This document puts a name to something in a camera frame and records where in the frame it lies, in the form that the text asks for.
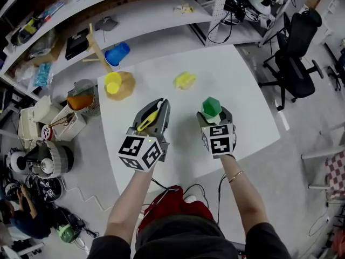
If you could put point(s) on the person's red trousers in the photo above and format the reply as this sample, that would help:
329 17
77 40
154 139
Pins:
175 206

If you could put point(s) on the cardboard box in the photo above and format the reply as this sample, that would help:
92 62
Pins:
45 48

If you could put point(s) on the white bag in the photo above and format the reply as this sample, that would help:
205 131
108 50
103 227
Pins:
45 109

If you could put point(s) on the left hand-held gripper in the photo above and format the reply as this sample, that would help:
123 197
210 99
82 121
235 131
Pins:
140 152

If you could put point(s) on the small yellow white packet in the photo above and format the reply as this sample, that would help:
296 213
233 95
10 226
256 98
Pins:
183 9

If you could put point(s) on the person's left forearm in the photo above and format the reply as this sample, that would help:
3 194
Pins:
126 206

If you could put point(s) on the person's right forearm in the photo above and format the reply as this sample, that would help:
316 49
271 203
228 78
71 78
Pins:
245 201

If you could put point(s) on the yellow plastic cup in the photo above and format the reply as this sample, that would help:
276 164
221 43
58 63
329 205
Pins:
113 82

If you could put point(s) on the grey mesh bin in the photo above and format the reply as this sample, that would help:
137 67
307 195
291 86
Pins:
83 88

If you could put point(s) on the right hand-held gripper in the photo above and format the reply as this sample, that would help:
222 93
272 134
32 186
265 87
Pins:
219 142

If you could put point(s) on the green helmet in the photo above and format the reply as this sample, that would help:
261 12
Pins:
65 233

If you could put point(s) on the green plastic cup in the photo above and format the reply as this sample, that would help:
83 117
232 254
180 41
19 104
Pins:
211 108

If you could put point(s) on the black office chair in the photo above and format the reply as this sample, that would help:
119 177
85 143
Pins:
299 74

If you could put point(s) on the person's dark shirt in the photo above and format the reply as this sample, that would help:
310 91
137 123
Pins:
188 241

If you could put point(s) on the grey ribbed round device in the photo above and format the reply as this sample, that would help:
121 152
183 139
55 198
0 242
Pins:
60 158

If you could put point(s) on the black helmet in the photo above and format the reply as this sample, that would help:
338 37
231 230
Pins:
48 190

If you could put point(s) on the wooden cup rack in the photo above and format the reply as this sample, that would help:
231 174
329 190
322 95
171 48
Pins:
126 85

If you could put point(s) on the light blue packet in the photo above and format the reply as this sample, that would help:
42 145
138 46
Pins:
43 74

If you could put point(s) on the red white spool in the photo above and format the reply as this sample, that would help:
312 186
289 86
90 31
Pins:
48 132

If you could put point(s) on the blue plastic cup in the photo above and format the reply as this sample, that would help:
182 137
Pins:
117 54

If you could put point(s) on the black flat box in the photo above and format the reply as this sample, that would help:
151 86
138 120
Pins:
76 43

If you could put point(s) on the black swivel chair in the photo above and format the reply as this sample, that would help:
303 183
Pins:
338 69

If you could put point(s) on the grey cap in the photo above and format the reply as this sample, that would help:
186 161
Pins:
106 23

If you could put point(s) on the white metal shelf rack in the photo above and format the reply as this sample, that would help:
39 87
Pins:
151 17

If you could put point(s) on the person's right white shoe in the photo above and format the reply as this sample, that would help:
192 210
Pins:
190 198

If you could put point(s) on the white plastic crate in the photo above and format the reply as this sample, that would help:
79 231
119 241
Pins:
27 128

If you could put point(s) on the orange plastic container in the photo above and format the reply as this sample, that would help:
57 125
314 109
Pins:
79 102

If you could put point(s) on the white table frame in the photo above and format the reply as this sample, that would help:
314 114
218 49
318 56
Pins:
320 153

